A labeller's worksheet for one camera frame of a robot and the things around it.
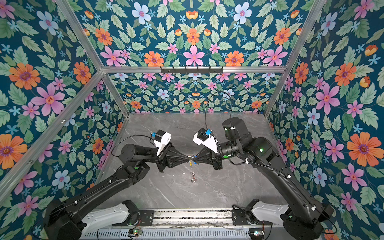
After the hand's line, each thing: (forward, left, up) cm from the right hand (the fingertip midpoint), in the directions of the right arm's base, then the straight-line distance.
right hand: (196, 155), depth 55 cm
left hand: (-5, +3, +4) cm, 8 cm away
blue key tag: (-2, +1, -1) cm, 3 cm away
